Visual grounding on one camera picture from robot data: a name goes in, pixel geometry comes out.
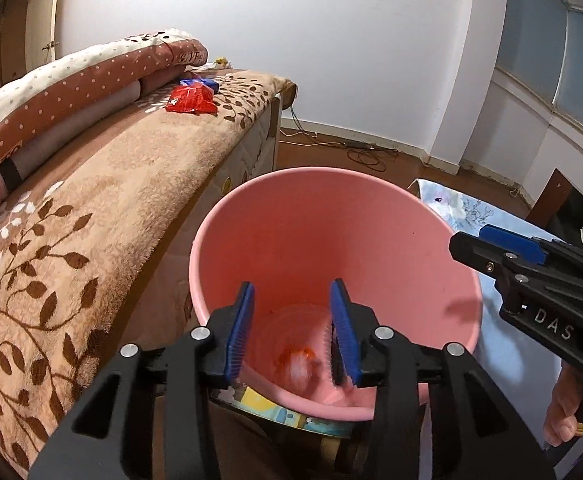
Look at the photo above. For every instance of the red plastic bag on bed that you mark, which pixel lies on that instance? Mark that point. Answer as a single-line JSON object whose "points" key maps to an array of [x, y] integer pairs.
{"points": [[195, 98]]}

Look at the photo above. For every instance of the pink plastic bucket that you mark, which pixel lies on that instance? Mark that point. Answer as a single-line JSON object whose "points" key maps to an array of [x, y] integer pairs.
{"points": [[291, 233]]}

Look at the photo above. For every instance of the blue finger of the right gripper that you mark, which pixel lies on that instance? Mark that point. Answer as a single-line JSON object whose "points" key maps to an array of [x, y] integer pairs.
{"points": [[525, 247]]}

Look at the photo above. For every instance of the blue package on bed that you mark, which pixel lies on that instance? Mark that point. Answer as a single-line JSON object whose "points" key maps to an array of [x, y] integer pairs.
{"points": [[190, 78]]}

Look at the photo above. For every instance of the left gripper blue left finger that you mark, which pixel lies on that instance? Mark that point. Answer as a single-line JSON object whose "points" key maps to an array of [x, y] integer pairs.
{"points": [[241, 314]]}

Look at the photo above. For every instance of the white orange plastic bag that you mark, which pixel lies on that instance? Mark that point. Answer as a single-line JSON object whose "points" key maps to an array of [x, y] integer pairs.
{"points": [[298, 370]]}

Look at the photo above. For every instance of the wooden door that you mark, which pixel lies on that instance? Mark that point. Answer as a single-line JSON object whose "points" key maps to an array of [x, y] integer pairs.
{"points": [[12, 40]]}

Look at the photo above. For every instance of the light blue floral sheet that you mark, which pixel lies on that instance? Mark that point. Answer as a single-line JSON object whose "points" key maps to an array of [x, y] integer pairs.
{"points": [[524, 370]]}

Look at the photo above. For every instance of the person's right hand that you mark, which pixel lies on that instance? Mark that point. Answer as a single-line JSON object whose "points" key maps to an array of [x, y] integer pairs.
{"points": [[561, 424]]}

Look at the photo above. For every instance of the colourful stool under bucket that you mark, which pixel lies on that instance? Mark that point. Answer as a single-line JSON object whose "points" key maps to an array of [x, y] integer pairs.
{"points": [[246, 400]]}

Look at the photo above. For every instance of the wooden bed frame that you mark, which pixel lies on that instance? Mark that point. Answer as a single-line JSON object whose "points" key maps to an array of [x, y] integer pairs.
{"points": [[255, 154]]}

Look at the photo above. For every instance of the window with gold frame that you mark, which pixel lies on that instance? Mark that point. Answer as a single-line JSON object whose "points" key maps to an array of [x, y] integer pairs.
{"points": [[542, 47]]}

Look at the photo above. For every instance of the folded polka dot quilt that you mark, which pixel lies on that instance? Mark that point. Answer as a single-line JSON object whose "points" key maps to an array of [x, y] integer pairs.
{"points": [[50, 94]]}

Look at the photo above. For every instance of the brown leaf pattern blanket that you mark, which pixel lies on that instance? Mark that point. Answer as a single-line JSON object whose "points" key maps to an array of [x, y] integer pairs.
{"points": [[94, 248]]}

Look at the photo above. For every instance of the black leather armchair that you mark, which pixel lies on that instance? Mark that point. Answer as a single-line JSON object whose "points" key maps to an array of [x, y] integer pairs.
{"points": [[559, 210]]}

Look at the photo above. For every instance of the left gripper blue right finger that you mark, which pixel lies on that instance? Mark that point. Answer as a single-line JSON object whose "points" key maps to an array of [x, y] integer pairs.
{"points": [[343, 342]]}

